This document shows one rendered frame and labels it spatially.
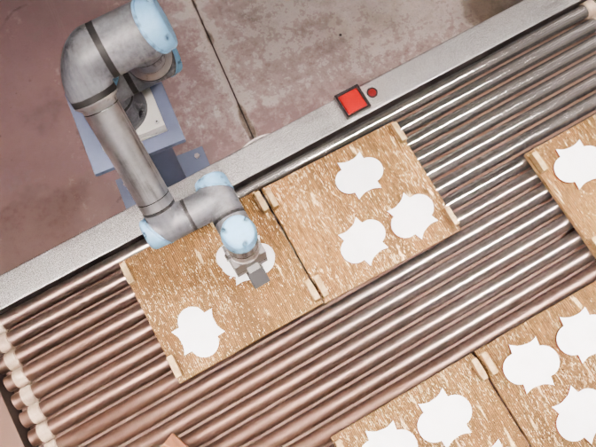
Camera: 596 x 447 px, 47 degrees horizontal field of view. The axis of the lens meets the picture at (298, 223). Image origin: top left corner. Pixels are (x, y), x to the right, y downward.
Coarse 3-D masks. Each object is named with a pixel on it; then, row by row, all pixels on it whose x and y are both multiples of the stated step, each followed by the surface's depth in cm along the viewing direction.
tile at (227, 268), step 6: (270, 252) 176; (222, 258) 176; (270, 258) 176; (222, 264) 175; (228, 264) 175; (264, 264) 175; (270, 264) 175; (228, 270) 175; (264, 270) 175; (270, 270) 175; (234, 276) 175; (240, 276) 175; (246, 276) 175; (240, 282) 174
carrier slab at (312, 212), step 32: (384, 128) 189; (320, 160) 187; (384, 160) 187; (416, 160) 187; (288, 192) 184; (320, 192) 184; (384, 192) 184; (416, 192) 185; (288, 224) 182; (320, 224) 182; (352, 224) 182; (384, 224) 182; (448, 224) 182; (320, 256) 180; (384, 256) 180; (352, 288) 178
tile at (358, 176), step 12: (360, 156) 186; (348, 168) 185; (360, 168) 185; (372, 168) 185; (336, 180) 184; (348, 180) 184; (360, 180) 184; (372, 180) 184; (348, 192) 183; (360, 192) 183
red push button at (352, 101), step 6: (354, 90) 193; (342, 96) 193; (348, 96) 193; (354, 96) 193; (360, 96) 193; (342, 102) 192; (348, 102) 192; (354, 102) 192; (360, 102) 192; (348, 108) 192; (354, 108) 192; (360, 108) 192
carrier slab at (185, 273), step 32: (256, 224) 182; (160, 256) 180; (192, 256) 180; (288, 256) 180; (160, 288) 178; (192, 288) 178; (224, 288) 178; (256, 288) 178; (288, 288) 178; (160, 320) 175; (224, 320) 176; (256, 320) 176; (288, 320) 176; (192, 352) 173; (224, 352) 173
